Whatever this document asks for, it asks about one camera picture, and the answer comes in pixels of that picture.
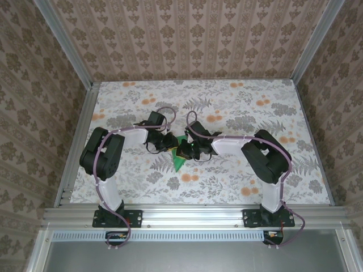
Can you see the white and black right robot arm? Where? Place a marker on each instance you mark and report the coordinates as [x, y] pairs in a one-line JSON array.
[[272, 195]]

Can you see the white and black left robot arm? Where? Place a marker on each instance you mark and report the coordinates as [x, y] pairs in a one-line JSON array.
[[110, 195]]

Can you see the grey metal sheet panel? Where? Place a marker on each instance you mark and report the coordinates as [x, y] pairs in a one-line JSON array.
[[193, 255]]

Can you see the aluminium cross rail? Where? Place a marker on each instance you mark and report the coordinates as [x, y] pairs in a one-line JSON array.
[[193, 216]]

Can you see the aluminium left side rail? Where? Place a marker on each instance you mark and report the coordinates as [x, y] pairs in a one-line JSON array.
[[78, 141]]

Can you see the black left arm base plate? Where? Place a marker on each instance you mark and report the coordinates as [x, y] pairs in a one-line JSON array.
[[136, 218]]

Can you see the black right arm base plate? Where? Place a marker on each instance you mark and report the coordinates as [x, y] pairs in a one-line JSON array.
[[249, 218]]

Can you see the aluminium left corner post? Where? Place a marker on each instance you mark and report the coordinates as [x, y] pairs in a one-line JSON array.
[[65, 42]]

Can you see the aluminium corner post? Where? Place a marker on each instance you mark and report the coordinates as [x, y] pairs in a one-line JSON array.
[[314, 39], [65, 42]]

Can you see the aluminium right corner post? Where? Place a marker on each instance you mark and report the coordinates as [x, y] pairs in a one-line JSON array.
[[314, 39]]

